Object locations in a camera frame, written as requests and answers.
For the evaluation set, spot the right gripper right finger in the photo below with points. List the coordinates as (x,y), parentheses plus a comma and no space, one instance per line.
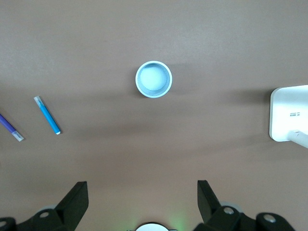
(211,209)

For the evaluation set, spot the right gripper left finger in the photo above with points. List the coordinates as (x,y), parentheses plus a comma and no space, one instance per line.
(69,211)

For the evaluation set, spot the blue marker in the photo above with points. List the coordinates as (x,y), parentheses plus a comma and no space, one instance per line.
(48,116)

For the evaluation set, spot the purple marker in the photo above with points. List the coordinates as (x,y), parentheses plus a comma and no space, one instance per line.
(9,126)

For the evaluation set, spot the white stand base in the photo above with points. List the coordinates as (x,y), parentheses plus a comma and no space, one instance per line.
(284,113)

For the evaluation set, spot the light blue mesh cup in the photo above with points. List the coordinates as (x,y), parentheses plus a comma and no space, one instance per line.
(154,79)

